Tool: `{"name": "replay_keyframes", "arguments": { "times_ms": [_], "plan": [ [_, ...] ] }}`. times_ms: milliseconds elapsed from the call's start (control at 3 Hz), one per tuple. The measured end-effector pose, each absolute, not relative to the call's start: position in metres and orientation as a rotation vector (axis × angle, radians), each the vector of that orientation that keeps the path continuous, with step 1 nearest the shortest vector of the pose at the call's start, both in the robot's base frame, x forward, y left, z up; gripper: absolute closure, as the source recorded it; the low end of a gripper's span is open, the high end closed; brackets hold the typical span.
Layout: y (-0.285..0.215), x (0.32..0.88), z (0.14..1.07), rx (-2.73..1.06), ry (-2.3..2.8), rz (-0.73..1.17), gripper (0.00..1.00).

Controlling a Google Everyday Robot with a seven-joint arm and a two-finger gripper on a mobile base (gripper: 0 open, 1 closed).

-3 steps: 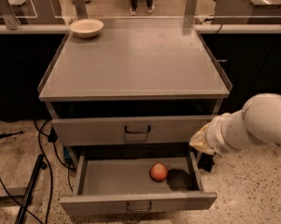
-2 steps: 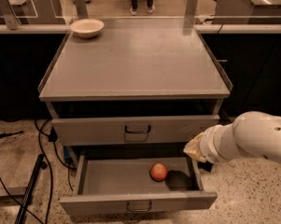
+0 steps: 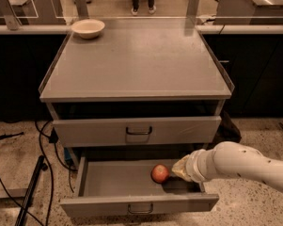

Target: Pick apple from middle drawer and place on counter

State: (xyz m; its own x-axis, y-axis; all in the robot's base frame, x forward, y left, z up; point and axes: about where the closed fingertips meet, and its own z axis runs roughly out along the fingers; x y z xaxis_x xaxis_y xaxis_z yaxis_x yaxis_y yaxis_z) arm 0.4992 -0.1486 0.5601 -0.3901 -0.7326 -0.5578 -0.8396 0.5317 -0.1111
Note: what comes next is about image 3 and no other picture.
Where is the grey counter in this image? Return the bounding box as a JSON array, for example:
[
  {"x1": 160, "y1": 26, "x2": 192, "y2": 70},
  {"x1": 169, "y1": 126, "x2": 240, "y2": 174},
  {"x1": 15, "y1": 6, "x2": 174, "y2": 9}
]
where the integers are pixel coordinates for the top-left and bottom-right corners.
[
  {"x1": 214, "y1": 0, "x2": 283, "y2": 25},
  {"x1": 0, "y1": 0, "x2": 66, "y2": 25}
]

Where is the open lower grey drawer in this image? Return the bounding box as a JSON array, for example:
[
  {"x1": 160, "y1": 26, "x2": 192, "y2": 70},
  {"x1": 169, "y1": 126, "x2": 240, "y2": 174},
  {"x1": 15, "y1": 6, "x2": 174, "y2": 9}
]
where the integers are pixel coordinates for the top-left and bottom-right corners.
[{"x1": 60, "y1": 156, "x2": 219, "y2": 218}]

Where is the grey metal drawer cabinet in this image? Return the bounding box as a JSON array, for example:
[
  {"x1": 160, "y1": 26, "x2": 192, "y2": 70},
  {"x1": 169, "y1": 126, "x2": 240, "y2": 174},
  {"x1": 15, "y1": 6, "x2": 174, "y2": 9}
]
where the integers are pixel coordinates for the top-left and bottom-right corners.
[{"x1": 38, "y1": 17, "x2": 235, "y2": 171}]

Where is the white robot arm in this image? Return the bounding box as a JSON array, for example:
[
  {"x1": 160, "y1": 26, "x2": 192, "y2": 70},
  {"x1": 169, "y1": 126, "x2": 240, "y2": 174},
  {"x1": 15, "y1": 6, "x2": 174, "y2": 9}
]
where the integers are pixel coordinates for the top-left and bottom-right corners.
[{"x1": 172, "y1": 141, "x2": 283, "y2": 193}]

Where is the black floor cable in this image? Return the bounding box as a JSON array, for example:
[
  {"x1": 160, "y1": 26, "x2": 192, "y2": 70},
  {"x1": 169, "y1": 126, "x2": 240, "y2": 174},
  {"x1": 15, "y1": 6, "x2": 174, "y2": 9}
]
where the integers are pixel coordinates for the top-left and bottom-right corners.
[{"x1": 0, "y1": 120, "x2": 78, "y2": 226}]

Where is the white bowl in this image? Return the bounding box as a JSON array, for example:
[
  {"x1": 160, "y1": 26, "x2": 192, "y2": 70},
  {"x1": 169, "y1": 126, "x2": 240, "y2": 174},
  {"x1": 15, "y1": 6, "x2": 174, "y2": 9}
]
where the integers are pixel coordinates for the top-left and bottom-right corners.
[{"x1": 71, "y1": 19, "x2": 105, "y2": 40}]

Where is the clear acrylic barrier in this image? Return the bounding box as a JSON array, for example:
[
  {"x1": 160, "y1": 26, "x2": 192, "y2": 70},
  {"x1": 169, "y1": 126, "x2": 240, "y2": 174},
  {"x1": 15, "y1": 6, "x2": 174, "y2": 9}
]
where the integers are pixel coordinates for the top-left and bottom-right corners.
[{"x1": 0, "y1": 0, "x2": 283, "y2": 31}]

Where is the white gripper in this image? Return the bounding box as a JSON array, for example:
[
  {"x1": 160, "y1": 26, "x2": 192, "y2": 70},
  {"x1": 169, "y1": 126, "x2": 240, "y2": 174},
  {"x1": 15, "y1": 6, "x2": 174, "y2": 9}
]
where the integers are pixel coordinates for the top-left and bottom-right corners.
[{"x1": 172, "y1": 149, "x2": 213, "y2": 183}]

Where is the red apple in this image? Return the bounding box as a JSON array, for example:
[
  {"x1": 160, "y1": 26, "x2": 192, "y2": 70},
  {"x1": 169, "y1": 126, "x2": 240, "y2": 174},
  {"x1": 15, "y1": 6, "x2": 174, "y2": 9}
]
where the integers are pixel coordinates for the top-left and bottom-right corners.
[{"x1": 150, "y1": 164, "x2": 169, "y2": 184}]

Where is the closed upper grey drawer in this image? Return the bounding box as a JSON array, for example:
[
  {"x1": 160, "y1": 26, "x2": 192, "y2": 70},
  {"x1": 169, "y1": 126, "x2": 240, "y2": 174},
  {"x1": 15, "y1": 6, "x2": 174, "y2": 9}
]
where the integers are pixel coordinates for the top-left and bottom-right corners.
[{"x1": 53, "y1": 116, "x2": 221, "y2": 147}]

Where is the black bar on floor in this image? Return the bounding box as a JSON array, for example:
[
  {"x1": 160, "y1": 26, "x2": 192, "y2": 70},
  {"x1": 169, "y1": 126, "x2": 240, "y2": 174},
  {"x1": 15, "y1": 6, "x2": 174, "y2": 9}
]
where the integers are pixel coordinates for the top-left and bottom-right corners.
[{"x1": 15, "y1": 155, "x2": 44, "y2": 226}]

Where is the far right grey counter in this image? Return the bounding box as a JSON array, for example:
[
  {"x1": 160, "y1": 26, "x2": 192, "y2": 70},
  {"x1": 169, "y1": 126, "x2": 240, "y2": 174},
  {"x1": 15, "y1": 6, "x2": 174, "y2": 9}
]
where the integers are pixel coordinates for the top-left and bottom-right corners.
[{"x1": 214, "y1": 0, "x2": 283, "y2": 25}]

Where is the black cloth bag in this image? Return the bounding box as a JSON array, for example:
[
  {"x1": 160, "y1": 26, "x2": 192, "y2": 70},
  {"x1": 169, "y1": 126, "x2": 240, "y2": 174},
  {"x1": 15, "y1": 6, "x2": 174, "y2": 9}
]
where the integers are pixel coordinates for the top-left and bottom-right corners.
[{"x1": 208, "y1": 110, "x2": 242, "y2": 149}]

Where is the far left grey counter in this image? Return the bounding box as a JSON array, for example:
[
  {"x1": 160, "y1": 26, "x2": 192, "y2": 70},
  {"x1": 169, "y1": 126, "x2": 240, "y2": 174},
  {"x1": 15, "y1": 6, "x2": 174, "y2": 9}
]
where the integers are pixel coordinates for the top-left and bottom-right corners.
[{"x1": 0, "y1": 0, "x2": 66, "y2": 25}]

